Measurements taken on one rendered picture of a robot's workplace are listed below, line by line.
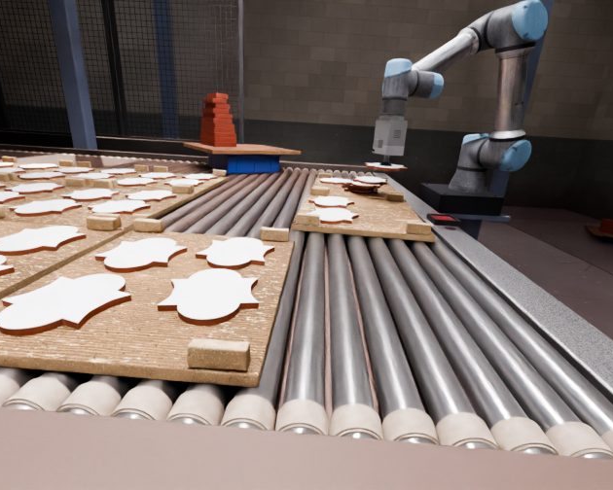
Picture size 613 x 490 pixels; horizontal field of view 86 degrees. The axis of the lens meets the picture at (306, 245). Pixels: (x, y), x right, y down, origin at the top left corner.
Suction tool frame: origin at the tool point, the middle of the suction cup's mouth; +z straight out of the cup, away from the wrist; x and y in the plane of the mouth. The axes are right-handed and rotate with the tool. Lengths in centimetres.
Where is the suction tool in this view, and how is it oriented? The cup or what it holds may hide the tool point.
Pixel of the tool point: (384, 168)
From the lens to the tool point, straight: 114.6
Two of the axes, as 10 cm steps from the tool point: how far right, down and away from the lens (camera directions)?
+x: 9.4, -0.6, 3.3
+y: 3.3, 3.3, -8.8
